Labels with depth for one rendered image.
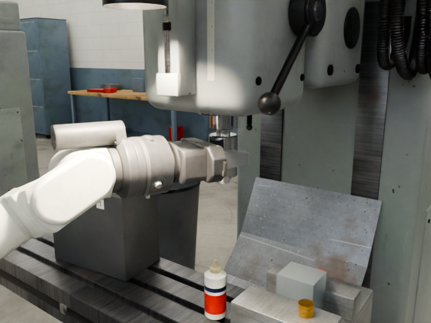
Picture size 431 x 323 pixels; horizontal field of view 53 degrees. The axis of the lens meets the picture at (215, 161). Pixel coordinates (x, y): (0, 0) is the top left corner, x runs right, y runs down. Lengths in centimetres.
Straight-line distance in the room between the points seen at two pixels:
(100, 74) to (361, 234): 693
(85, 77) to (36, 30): 106
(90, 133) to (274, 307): 36
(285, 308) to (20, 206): 39
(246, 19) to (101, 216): 55
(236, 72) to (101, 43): 708
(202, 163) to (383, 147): 47
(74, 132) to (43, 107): 732
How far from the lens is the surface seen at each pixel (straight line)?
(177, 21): 58
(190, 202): 266
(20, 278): 111
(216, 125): 68
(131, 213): 92
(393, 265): 105
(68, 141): 60
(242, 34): 57
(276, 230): 107
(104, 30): 756
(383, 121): 97
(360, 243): 100
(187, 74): 59
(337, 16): 77
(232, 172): 70
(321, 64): 73
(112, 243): 95
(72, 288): 97
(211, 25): 59
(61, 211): 56
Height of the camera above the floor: 139
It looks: 14 degrees down
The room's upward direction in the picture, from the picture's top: straight up
